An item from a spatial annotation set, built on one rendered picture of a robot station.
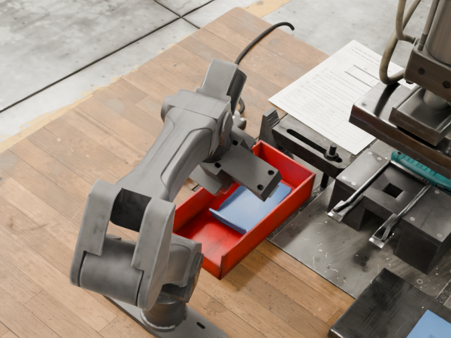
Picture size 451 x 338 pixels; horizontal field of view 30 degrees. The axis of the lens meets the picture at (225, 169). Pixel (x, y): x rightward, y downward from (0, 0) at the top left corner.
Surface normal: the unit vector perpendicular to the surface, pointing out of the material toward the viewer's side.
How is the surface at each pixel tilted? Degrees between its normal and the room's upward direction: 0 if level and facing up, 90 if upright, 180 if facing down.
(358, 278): 0
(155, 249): 56
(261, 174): 31
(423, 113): 0
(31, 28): 0
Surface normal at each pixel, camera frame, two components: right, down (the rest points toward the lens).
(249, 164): -0.22, -0.33
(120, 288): -0.26, 0.31
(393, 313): 0.10, -0.71
